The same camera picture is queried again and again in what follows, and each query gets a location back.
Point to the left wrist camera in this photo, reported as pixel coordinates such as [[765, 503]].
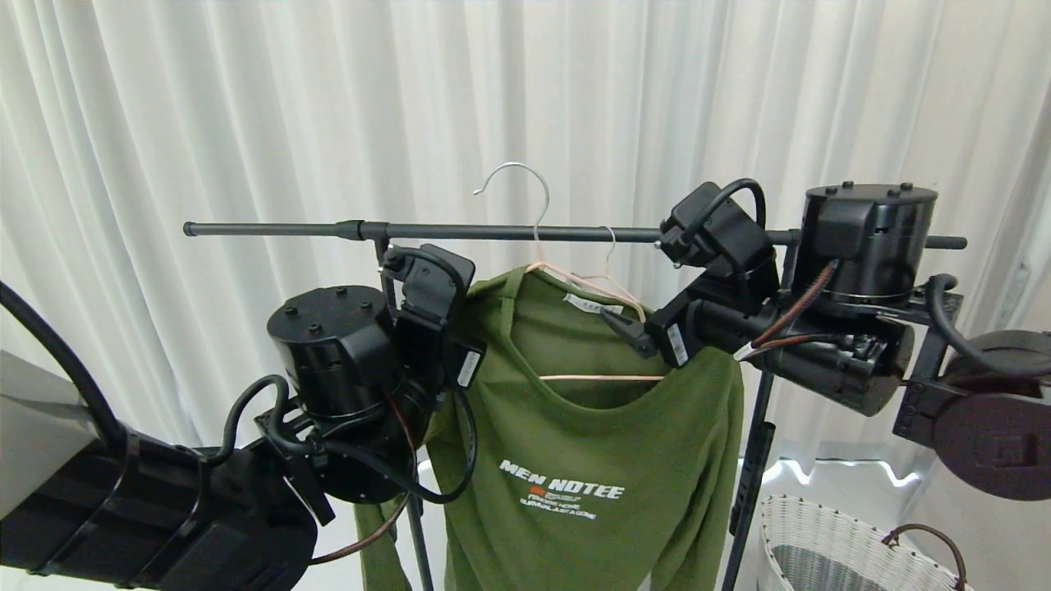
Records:
[[435, 287]]

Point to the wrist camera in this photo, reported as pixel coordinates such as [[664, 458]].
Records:
[[722, 230], [435, 287]]

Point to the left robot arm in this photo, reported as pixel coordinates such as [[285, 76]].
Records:
[[337, 353]]

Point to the white laundry basket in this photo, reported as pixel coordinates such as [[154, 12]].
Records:
[[829, 542]]

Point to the pink clothes hanger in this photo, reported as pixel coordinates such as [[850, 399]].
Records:
[[599, 378], [612, 242]]

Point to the green garment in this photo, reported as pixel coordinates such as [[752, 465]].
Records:
[[575, 427]]

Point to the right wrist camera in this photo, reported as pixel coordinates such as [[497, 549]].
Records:
[[722, 230]]

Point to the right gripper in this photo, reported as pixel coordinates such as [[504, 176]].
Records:
[[722, 328]]

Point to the black clothes rack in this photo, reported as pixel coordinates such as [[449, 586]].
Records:
[[271, 229]]

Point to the white curtain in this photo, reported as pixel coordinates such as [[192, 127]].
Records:
[[410, 98]]

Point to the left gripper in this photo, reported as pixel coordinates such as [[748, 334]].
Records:
[[435, 402]]

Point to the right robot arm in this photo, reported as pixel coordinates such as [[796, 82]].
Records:
[[870, 238]]

